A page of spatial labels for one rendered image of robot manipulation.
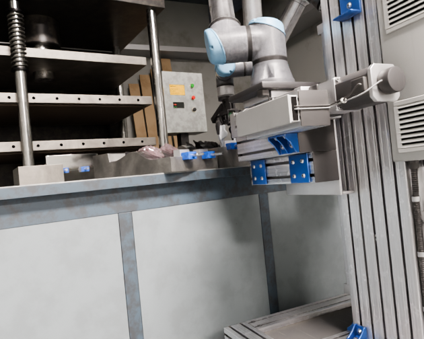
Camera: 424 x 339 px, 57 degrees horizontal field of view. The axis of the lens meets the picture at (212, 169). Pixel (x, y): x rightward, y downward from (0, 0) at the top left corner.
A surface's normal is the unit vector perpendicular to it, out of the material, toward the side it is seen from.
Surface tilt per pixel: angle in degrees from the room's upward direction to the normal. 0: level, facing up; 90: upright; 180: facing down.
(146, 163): 90
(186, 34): 90
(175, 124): 90
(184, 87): 90
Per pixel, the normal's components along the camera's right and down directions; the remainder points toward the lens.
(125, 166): -0.65, 0.05
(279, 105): -0.90, 0.08
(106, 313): 0.52, -0.07
